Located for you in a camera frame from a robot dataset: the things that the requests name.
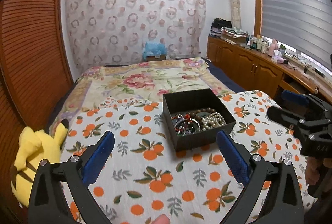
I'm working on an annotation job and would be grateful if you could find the silver bangle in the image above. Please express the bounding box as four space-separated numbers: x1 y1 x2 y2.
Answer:
175 119 201 136

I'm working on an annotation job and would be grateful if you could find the black jewelry box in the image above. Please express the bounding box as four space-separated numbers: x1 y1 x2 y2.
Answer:
163 89 236 152

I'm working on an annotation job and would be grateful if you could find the right hand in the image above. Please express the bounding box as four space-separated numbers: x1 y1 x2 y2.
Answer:
305 157 331 185

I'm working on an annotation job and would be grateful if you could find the left hand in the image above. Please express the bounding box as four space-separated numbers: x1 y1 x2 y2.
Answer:
151 214 171 224

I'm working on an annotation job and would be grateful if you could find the wooden sideboard cabinet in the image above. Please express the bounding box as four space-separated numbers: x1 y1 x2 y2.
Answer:
206 36 331 104

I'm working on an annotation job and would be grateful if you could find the pink tissue box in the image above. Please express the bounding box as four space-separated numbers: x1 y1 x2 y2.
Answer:
271 50 284 64

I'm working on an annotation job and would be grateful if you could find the bottles and toiletries cluster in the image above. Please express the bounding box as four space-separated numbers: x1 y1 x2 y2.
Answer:
246 35 286 58

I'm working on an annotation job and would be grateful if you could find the yellow plush toy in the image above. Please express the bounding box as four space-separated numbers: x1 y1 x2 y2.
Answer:
10 119 69 207

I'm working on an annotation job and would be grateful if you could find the grey window blind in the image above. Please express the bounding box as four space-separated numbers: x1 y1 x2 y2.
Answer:
261 0 331 68

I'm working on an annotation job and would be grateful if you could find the stack of folded clothes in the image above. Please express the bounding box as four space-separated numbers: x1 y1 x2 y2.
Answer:
209 18 249 45

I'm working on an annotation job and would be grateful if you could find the orange print bed cover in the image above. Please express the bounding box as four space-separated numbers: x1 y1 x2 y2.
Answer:
61 90 314 223

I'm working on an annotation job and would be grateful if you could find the wooden louvered wardrobe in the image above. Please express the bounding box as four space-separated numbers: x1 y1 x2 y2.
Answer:
1 0 73 218

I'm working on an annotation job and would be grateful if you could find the blue bag on box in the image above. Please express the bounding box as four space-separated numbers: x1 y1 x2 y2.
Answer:
142 42 167 59

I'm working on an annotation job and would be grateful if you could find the floral quilt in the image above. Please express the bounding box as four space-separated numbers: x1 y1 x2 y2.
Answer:
46 58 242 134

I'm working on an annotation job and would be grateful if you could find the patterned sheer curtain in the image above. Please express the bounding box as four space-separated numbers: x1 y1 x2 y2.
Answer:
65 0 206 71

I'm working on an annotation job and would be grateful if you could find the white pearl necklace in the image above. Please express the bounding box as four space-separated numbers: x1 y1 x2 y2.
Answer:
201 112 227 131

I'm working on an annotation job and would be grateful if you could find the brown wooden bead bracelet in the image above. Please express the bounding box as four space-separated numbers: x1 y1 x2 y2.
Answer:
186 107 217 121

